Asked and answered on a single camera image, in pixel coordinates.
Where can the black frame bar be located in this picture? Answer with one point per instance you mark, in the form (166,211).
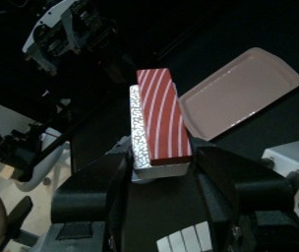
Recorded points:
(67,136)

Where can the black chair armrest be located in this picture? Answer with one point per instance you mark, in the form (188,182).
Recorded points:
(15,216)

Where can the pink plastic tray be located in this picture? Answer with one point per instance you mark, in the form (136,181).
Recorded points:
(239,93)

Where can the white striped toy piece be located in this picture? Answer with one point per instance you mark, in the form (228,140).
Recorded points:
(184,238)

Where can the black clamp device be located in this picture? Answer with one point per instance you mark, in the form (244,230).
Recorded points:
(11,146)

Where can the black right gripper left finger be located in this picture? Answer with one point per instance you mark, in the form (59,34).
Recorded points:
(83,193)

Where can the white chair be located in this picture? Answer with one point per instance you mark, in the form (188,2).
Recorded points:
(46,157)

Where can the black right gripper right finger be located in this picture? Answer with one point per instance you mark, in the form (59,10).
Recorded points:
(248,188)

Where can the red striped box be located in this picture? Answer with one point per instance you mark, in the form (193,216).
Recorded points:
(162,121)

